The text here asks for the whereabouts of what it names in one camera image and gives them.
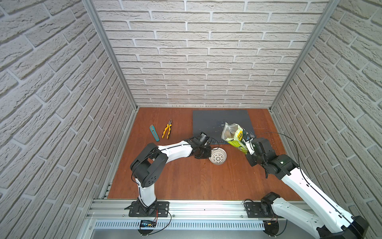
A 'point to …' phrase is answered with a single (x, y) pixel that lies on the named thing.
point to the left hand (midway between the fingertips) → (210, 151)
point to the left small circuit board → (147, 223)
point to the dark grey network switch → (211, 122)
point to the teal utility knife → (154, 132)
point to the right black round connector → (271, 227)
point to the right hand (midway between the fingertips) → (248, 149)
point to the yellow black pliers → (168, 125)
